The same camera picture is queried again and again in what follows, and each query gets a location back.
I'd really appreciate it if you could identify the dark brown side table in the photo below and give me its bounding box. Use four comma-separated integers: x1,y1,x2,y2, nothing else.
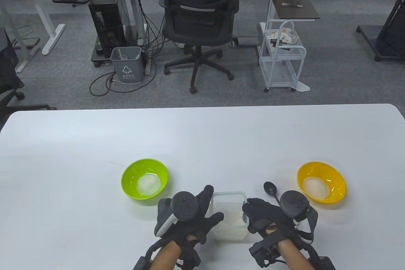
270,0,320,22

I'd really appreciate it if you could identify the grey trash bin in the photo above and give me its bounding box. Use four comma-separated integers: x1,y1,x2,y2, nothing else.
110,46,144,84

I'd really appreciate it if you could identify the black armrest office chair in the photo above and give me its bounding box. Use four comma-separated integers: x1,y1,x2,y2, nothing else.
0,27,57,125

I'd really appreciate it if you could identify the person's right forearm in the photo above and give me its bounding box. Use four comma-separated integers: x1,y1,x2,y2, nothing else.
277,240,312,270

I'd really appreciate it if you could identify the black floor stand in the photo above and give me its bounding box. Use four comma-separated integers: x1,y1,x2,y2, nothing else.
356,0,405,61

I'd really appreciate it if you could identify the black hand tracker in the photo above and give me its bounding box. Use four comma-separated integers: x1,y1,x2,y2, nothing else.
280,190,318,243
154,192,200,237

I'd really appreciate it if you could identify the white desk with cables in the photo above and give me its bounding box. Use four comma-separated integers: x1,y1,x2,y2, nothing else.
112,0,310,76

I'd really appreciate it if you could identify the person's left forearm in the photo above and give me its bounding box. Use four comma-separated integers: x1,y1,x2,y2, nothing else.
149,240,182,270

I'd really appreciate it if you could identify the green plastic bowl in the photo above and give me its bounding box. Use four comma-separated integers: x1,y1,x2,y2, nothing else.
121,158,169,200

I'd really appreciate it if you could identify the white sugar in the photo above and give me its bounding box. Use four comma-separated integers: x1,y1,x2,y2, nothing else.
214,211,247,240
137,173,162,197
303,178,329,200

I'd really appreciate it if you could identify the clear plastic sugar container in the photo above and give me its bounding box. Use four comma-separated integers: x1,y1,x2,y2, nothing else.
210,191,249,241

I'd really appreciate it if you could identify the person's left hand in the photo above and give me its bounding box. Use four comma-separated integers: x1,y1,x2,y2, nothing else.
155,185,224,269

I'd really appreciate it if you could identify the yellow plastic bowl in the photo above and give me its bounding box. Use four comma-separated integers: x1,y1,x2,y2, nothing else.
297,161,347,204

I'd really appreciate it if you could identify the black long-handled spoon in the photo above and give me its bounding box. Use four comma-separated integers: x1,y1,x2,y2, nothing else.
264,182,282,207

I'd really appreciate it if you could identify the black floor cable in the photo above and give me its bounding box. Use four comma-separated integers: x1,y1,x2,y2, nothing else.
90,58,157,96

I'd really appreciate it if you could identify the black computer tower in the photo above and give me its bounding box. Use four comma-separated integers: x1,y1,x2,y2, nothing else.
88,0,127,58

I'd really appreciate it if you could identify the white wire rolling cart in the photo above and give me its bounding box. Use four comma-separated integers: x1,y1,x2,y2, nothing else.
259,19,307,92

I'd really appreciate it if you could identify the person's right hand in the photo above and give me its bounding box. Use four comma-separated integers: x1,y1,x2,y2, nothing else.
242,198,317,267

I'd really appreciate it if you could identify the crumpled cloth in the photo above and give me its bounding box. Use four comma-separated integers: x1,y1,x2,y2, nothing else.
264,28,299,44

